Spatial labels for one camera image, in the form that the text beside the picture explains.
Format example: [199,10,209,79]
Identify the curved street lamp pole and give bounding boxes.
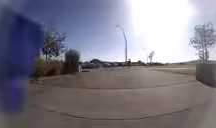
[116,24,129,68]

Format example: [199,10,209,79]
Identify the grey concrete pavement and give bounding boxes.
[25,65,216,128]

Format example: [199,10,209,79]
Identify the dark green bush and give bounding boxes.
[64,49,81,75]

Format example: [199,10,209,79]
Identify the small distant tree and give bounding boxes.
[147,50,156,64]

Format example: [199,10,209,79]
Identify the leafy tree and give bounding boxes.
[42,29,68,62]

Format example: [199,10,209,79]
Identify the dry brown bushes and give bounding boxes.
[31,58,67,79]

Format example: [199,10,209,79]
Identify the dry grass field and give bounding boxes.
[152,63,198,77]

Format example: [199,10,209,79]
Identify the blue blurred object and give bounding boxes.
[0,9,45,116]

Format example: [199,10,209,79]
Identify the thin sparse tree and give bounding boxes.
[189,22,216,62]

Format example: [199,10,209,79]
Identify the dark low wall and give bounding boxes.
[195,62,216,89]

